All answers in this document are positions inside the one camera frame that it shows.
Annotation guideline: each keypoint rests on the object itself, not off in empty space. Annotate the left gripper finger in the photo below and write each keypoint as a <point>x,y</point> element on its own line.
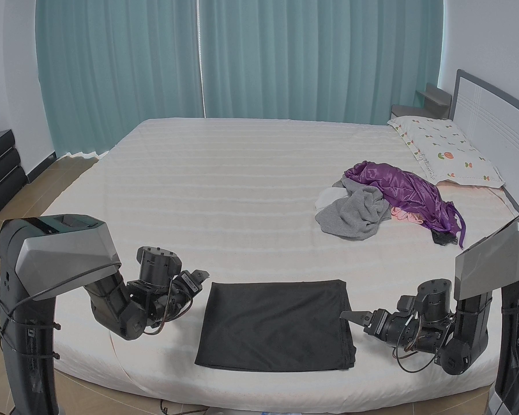
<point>200,275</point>

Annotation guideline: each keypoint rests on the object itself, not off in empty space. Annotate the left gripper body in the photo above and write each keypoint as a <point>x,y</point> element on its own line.
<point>188,288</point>

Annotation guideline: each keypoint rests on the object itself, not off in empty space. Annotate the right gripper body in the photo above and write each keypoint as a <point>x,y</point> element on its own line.
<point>382,327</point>

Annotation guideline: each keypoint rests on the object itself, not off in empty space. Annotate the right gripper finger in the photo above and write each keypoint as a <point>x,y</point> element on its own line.
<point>359,317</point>

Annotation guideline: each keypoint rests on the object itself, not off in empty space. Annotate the black T-shirt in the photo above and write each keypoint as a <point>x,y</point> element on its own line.
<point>277,322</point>

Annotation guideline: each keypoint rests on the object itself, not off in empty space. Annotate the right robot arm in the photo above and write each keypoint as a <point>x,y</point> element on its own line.
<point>493,266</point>

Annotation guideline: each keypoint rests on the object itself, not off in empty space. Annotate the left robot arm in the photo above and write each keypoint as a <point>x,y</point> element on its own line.
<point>34,266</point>

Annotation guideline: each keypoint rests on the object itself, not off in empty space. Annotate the bed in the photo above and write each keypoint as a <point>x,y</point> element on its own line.
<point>242,188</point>

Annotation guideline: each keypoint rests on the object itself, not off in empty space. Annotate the grey knit garment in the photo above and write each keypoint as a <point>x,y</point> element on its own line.
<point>350,214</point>

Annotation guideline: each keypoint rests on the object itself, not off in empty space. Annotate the dark grey lace garment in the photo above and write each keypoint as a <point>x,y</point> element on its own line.
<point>443,238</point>

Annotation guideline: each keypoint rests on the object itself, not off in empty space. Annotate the pink garment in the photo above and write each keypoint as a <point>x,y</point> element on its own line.
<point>404,216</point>

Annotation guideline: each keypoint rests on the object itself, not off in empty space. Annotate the white garment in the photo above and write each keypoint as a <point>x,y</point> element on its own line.
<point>328,197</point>

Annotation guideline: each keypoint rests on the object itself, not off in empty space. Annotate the purple satin garment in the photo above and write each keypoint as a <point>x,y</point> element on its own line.
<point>402,186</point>

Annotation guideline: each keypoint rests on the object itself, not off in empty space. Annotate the white printed pillow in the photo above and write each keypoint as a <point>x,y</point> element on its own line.
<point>445,149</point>

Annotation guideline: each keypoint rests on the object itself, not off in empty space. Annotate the black chest of drawers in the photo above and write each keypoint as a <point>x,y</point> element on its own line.
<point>0,175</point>

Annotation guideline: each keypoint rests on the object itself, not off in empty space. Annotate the grey bedside table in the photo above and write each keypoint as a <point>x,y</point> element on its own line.
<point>426,102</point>

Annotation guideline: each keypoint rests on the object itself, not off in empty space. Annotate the blue-green curtain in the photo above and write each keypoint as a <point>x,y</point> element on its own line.
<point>320,46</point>
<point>121,58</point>

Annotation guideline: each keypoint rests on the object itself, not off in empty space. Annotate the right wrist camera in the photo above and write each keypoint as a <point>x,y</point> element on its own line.
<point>405,303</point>

